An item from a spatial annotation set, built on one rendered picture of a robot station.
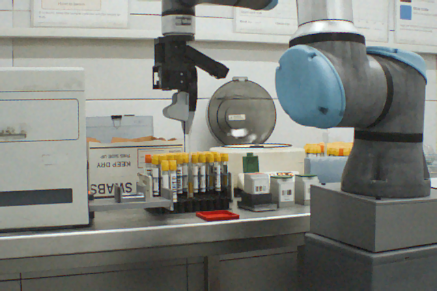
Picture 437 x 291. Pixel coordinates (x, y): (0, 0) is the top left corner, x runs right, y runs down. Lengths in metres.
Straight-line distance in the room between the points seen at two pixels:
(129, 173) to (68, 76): 0.40
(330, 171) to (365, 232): 0.55
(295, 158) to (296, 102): 0.72
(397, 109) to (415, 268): 0.25
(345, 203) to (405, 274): 0.15
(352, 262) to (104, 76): 1.07
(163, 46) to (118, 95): 0.52
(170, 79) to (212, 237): 0.34
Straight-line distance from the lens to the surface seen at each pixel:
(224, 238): 1.15
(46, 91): 1.09
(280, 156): 1.54
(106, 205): 1.13
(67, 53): 1.75
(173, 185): 1.24
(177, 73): 1.25
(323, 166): 1.43
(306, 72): 0.82
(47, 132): 1.09
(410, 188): 0.93
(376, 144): 0.93
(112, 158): 1.41
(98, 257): 1.12
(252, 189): 1.27
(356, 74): 0.84
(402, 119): 0.93
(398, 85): 0.91
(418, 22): 2.32
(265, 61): 1.94
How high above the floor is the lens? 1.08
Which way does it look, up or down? 3 degrees down
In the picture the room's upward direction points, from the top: 1 degrees counter-clockwise
